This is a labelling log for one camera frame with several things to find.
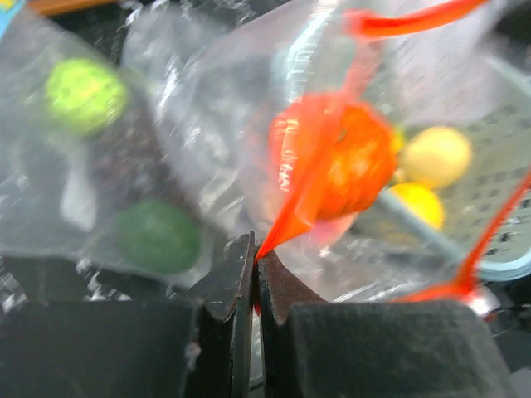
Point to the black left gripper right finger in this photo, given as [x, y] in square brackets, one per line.
[312, 348]

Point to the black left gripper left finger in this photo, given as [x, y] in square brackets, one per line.
[70, 330]

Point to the blue zipper clear bag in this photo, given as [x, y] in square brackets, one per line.
[61, 192]

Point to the yellow lemon fruit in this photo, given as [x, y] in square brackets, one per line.
[421, 201]

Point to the orange pumpkin toy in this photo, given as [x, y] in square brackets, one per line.
[363, 158]

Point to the red zipper clear bag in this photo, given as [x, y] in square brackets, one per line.
[214, 90]

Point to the green bumpy fruit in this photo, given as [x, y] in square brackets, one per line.
[85, 96]

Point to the green avocado fruit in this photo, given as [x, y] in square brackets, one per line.
[158, 237]

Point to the light blue plastic basket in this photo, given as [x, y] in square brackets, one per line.
[500, 159]

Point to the wooden shelf rack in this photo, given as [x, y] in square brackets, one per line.
[58, 7]

